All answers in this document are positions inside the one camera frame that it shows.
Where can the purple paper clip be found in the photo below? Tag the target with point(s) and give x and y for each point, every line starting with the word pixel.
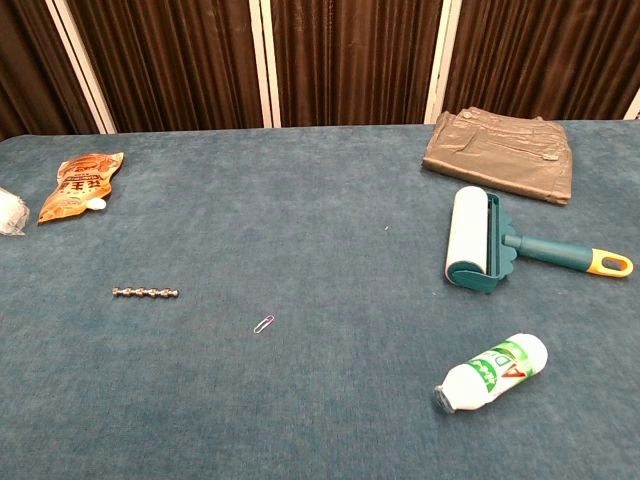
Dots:
pixel 264 325

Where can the blue table cloth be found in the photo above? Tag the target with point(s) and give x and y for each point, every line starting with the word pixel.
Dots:
pixel 300 225

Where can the teal lint roller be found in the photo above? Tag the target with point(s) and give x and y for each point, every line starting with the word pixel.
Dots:
pixel 467 230

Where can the dark brown curtain panel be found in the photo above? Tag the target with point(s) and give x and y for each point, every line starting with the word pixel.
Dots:
pixel 540 50
pixel 25 60
pixel 175 60
pixel 350 60

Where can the folded khaki trousers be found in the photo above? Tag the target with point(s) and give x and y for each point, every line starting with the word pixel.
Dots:
pixel 500 155

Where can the white green-label bottle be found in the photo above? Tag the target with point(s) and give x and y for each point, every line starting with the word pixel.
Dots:
pixel 500 370

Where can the orange spouted food pouch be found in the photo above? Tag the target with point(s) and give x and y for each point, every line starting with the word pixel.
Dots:
pixel 75 185

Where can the white plastic-wrapped cup stack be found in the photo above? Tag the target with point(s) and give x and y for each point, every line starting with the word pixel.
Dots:
pixel 12 212

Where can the white partition frame post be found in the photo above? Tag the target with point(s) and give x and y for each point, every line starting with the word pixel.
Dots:
pixel 84 65
pixel 266 65
pixel 442 65
pixel 635 107

